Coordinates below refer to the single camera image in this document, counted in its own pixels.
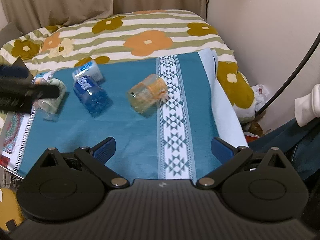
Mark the clear cup orange print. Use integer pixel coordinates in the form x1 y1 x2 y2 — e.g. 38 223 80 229
127 74 168 114

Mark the orange label plastic cup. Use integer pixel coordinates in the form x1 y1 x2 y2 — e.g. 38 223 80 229
32 73 50 85

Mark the blue plastic cup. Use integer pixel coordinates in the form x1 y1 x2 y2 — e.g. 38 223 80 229
73 75 111 116

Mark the white cup blue label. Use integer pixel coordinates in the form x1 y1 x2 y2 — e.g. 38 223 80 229
72 60 104 82

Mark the grey open laptop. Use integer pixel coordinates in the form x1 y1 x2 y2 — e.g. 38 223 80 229
12 57 33 79

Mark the teal patterned cloth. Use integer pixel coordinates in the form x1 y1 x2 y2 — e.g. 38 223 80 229
1 48 246 180

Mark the grey headboard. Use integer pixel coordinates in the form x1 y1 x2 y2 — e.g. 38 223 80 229
0 22 23 48

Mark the white plastic bag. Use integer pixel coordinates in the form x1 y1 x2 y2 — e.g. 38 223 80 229
251 84 269 112

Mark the white cloth item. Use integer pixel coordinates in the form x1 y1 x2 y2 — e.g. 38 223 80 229
295 84 320 127

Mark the floral striped duvet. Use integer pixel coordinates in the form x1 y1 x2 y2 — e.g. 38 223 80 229
1 9 255 122

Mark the black cable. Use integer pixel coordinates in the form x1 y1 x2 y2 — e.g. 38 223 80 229
254 31 320 116

